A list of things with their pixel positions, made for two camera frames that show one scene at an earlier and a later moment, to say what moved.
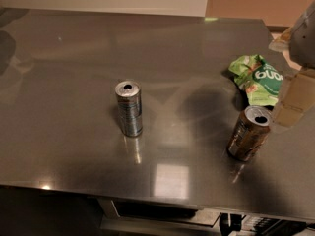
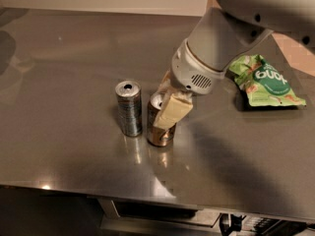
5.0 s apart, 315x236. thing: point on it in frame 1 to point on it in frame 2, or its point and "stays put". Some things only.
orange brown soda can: [249, 133] to [157, 136]
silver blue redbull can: [130, 108] stays put
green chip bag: [261, 81] stays put
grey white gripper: [304, 44] to [189, 73]
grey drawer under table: [125, 216] stays put
